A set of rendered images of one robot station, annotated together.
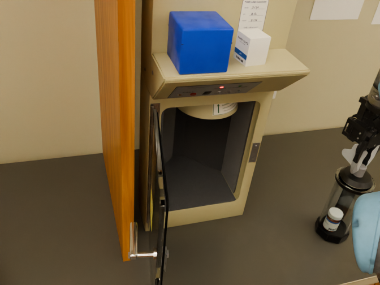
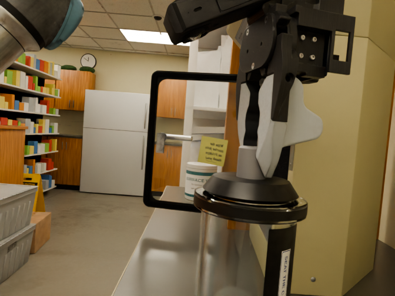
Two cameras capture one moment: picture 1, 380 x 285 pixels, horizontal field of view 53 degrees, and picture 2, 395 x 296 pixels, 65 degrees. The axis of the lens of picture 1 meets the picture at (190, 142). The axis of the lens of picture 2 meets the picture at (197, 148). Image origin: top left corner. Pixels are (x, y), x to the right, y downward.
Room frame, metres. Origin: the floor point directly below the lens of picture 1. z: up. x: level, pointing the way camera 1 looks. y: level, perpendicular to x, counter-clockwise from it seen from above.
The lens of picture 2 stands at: (0.88, -0.78, 1.22)
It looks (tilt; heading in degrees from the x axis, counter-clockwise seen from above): 3 degrees down; 110
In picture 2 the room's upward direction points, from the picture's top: 4 degrees clockwise
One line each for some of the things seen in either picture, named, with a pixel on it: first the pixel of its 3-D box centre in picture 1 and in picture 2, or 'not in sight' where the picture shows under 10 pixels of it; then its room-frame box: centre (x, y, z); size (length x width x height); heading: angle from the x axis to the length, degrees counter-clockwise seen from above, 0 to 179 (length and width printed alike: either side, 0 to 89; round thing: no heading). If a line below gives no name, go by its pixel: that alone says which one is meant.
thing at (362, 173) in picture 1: (357, 175); (250, 180); (0.83, -0.48, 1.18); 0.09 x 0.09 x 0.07
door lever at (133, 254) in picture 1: (141, 241); not in sight; (0.50, 0.08, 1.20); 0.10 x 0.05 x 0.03; 11
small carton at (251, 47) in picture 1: (251, 47); not in sight; (0.76, -0.11, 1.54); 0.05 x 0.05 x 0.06; 29
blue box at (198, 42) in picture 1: (198, 42); not in sight; (0.72, 0.01, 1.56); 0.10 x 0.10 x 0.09; 21
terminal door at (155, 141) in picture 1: (154, 216); (198, 143); (0.58, 0.06, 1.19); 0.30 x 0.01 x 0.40; 11
